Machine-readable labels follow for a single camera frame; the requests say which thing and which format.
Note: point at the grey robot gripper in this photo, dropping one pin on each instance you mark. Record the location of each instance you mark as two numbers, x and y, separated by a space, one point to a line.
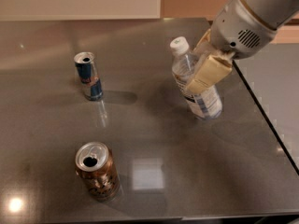
238 28

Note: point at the clear plastic water bottle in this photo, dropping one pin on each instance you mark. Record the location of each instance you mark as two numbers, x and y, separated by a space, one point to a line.
202 99

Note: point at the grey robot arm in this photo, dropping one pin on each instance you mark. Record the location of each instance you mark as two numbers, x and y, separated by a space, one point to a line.
275 13

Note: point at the blue silver energy drink can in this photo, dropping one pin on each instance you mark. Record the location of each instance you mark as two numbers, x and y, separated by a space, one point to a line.
88 75

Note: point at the brown coffee can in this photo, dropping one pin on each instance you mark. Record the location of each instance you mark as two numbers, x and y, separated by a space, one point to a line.
95 166

